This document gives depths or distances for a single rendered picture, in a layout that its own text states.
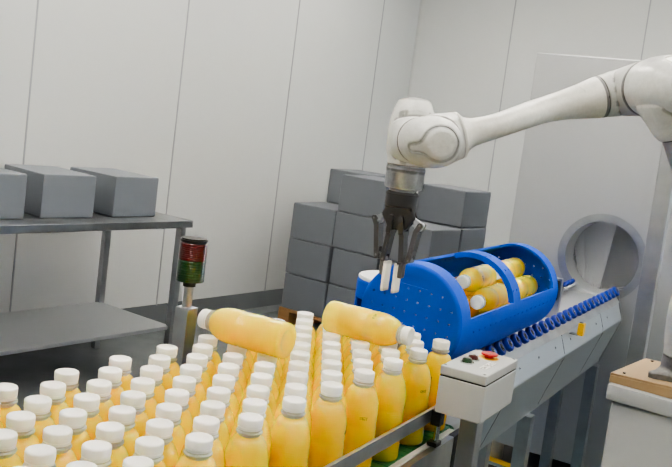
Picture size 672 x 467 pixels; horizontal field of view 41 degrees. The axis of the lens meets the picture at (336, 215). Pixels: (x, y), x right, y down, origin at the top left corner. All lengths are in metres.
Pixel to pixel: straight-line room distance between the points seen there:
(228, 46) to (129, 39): 0.90
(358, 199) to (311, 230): 0.47
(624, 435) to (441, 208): 4.06
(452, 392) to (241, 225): 4.99
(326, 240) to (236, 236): 0.76
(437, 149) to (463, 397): 0.50
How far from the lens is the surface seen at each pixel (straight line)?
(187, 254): 2.02
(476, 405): 1.84
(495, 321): 2.45
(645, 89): 2.06
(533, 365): 2.96
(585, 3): 7.76
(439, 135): 1.81
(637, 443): 2.38
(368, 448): 1.70
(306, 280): 6.45
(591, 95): 2.16
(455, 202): 6.22
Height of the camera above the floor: 1.57
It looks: 6 degrees down
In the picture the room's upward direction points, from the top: 7 degrees clockwise
